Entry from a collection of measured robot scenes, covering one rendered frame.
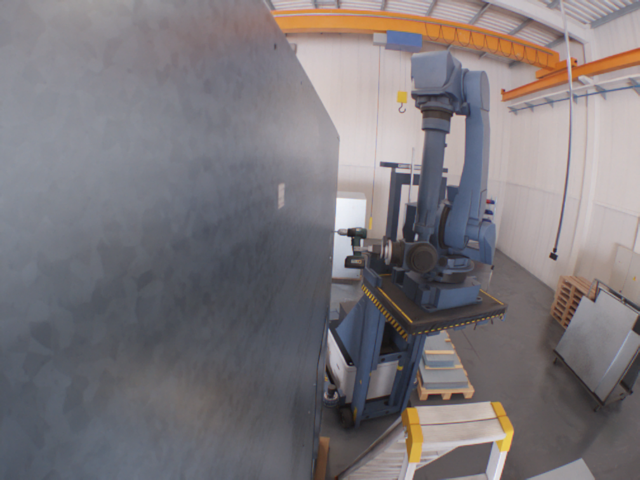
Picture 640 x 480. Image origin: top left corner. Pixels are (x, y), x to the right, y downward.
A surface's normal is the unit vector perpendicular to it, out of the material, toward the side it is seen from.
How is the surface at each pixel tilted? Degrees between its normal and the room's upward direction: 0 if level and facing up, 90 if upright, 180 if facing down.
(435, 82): 86
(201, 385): 90
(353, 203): 90
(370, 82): 90
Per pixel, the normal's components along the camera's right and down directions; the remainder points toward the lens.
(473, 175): -0.70, 0.28
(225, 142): 0.99, 0.07
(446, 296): 0.24, 0.28
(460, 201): -0.69, 0.03
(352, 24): -0.11, 0.27
